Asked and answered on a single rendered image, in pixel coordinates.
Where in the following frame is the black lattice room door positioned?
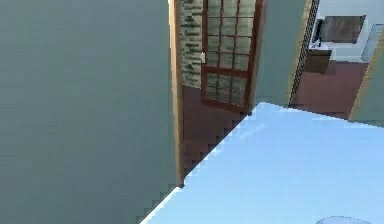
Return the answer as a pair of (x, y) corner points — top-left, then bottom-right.
(288, 0), (321, 107)

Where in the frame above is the red glass-paned room door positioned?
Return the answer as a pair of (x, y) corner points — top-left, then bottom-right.
(200, 0), (264, 114)

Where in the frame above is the dark brown sink cabinet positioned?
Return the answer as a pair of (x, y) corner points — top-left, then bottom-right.
(303, 46), (333, 75)

